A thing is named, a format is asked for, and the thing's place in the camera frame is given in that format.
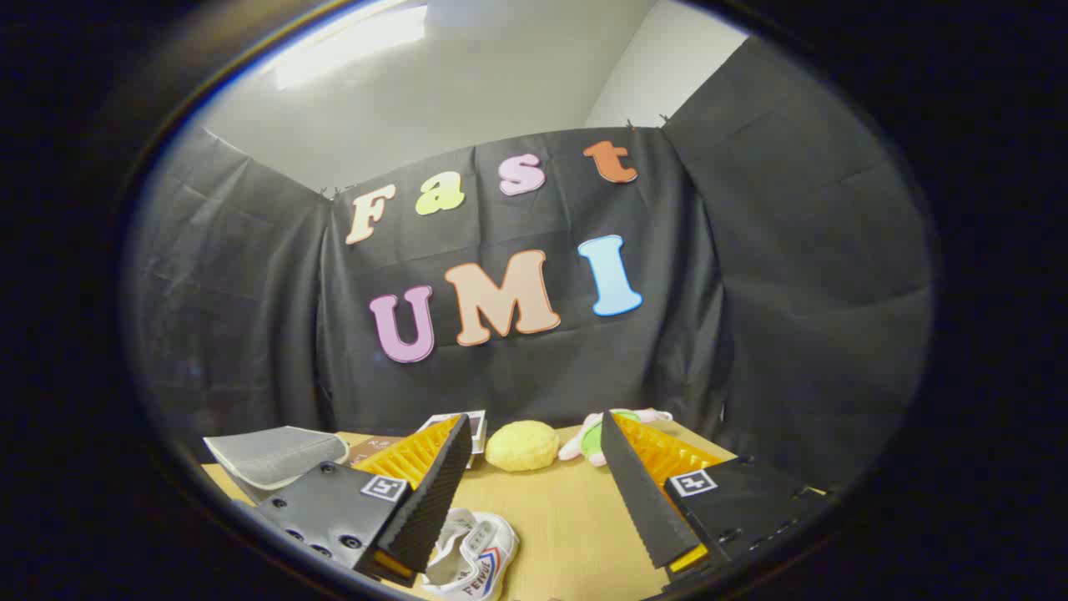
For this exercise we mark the pink and green plush toy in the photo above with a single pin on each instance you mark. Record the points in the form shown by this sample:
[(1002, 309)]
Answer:
[(580, 442)]

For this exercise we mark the yellow round plush toy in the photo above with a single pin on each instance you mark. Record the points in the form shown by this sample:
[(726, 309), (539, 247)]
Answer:
[(521, 446)]

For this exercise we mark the grey fabric storage box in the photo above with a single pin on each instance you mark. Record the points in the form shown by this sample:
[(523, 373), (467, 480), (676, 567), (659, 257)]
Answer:
[(275, 455)]

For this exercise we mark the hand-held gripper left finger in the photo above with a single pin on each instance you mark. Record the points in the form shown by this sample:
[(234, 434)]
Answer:
[(434, 501)]

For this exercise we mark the white book with portrait cover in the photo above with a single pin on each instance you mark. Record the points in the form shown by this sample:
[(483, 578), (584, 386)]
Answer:
[(476, 426)]

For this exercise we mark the white canvas shoe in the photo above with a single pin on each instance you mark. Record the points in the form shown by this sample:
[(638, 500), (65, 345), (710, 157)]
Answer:
[(480, 542)]

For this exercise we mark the flat brown book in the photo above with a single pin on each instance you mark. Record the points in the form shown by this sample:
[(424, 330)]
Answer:
[(371, 449)]

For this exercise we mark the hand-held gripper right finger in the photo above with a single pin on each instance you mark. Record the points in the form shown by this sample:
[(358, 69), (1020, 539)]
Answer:
[(638, 492)]

